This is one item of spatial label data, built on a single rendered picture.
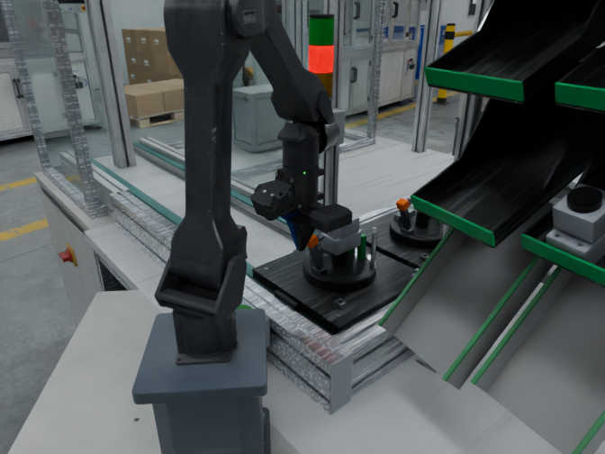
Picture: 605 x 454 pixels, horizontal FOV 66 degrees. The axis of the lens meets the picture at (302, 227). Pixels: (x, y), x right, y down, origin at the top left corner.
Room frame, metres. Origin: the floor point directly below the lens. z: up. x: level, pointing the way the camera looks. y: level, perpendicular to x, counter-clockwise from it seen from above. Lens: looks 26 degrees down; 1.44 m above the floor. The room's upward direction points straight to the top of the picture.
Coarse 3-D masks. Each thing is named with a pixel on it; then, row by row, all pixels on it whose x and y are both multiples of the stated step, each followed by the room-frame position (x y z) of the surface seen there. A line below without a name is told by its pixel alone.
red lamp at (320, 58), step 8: (312, 48) 0.98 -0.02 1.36; (320, 48) 0.97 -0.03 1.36; (328, 48) 0.98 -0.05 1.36; (312, 56) 0.98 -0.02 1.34; (320, 56) 0.97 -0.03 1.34; (328, 56) 0.98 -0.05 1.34; (312, 64) 0.98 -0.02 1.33; (320, 64) 0.97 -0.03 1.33; (328, 64) 0.98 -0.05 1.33; (320, 72) 0.97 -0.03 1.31; (328, 72) 0.98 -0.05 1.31
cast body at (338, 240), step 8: (352, 216) 0.78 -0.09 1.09; (352, 224) 0.76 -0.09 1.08; (328, 232) 0.77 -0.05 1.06; (336, 232) 0.76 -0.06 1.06; (344, 232) 0.75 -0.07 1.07; (352, 232) 0.76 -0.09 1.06; (360, 232) 0.78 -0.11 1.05; (328, 240) 0.76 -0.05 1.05; (336, 240) 0.74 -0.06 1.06; (344, 240) 0.75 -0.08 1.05; (352, 240) 0.76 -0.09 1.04; (360, 240) 0.78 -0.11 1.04; (328, 248) 0.76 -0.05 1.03; (336, 248) 0.74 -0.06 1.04; (344, 248) 0.75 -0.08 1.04; (352, 248) 0.77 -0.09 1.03
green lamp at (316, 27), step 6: (312, 18) 0.98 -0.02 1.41; (318, 18) 0.97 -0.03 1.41; (324, 18) 0.97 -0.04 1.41; (330, 18) 0.98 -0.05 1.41; (312, 24) 0.98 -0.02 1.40; (318, 24) 0.97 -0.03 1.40; (324, 24) 0.97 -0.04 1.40; (330, 24) 0.98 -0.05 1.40; (312, 30) 0.98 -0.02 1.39; (318, 30) 0.97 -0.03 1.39; (324, 30) 0.97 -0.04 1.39; (330, 30) 0.98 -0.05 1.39; (312, 36) 0.98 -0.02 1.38; (318, 36) 0.97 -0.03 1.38; (324, 36) 0.97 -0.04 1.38; (330, 36) 0.98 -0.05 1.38; (312, 42) 0.98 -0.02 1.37; (318, 42) 0.97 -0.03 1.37; (324, 42) 0.97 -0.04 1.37; (330, 42) 0.98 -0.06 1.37
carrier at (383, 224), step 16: (368, 224) 0.99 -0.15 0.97; (384, 224) 0.99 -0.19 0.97; (400, 224) 0.95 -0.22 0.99; (416, 224) 0.94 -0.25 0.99; (432, 224) 0.95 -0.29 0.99; (368, 240) 0.91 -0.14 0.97; (384, 240) 0.91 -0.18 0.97; (400, 240) 0.90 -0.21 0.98; (416, 240) 0.88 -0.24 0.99; (432, 240) 0.87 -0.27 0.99; (400, 256) 0.84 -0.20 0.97; (416, 256) 0.84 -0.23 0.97
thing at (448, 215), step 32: (576, 64) 0.66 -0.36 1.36; (544, 96) 0.69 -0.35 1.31; (480, 128) 0.63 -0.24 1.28; (512, 128) 0.66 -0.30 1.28; (544, 128) 0.64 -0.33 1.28; (576, 128) 0.52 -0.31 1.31; (480, 160) 0.62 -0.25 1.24; (512, 160) 0.60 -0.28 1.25; (544, 160) 0.58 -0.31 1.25; (576, 160) 0.53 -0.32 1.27; (416, 192) 0.58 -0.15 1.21; (448, 192) 0.58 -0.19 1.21; (480, 192) 0.56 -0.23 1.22; (512, 192) 0.54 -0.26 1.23; (544, 192) 0.50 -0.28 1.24; (448, 224) 0.52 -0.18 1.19; (480, 224) 0.51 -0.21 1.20; (512, 224) 0.48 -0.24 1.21
